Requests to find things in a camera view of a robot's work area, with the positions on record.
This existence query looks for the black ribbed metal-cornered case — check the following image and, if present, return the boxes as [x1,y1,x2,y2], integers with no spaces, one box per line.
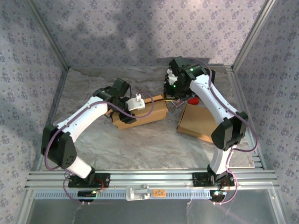
[186,62,217,87]

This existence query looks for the white plastic clamp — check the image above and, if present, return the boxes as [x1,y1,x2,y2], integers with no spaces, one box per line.
[125,184,150,201]

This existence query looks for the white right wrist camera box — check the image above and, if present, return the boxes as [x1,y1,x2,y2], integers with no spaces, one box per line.
[166,67,179,85]

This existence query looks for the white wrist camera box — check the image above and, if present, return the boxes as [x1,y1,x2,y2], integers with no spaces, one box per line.
[166,67,179,85]
[127,92,146,111]

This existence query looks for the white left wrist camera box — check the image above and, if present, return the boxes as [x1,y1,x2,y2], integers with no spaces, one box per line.
[127,92,146,111]

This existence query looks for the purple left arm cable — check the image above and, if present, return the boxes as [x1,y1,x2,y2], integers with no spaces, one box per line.
[44,91,155,206]

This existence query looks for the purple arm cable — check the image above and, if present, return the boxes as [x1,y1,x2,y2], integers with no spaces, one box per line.
[44,91,155,206]
[192,58,259,206]

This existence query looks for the aluminium corner post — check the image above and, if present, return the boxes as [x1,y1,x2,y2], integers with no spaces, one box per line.
[232,0,278,70]
[23,0,71,70]

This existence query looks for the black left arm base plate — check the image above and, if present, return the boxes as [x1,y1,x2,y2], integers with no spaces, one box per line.
[67,172,111,189]

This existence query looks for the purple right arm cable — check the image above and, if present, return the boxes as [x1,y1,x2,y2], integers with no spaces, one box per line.
[192,58,259,206]

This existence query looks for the aluminium grooved mounting rail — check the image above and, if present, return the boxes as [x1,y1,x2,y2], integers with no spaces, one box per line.
[25,169,280,189]

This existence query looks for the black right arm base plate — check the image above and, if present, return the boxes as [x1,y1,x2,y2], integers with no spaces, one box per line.
[192,172,235,188]

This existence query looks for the grey slotted cable duct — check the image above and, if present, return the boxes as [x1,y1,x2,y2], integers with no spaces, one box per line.
[34,189,212,200]

